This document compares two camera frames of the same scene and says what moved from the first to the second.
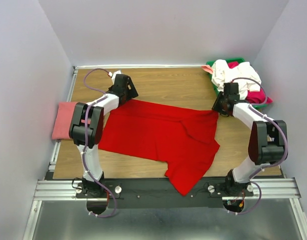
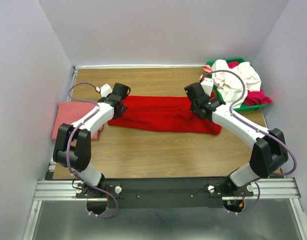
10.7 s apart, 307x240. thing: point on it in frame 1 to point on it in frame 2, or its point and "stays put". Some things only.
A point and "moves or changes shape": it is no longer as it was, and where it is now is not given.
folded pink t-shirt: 64,117 stays put
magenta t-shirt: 253,96 stays put
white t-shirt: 246,75 stays put
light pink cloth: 207,68 stays put
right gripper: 215,106 to 208,96
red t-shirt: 186,139 moves or changes shape
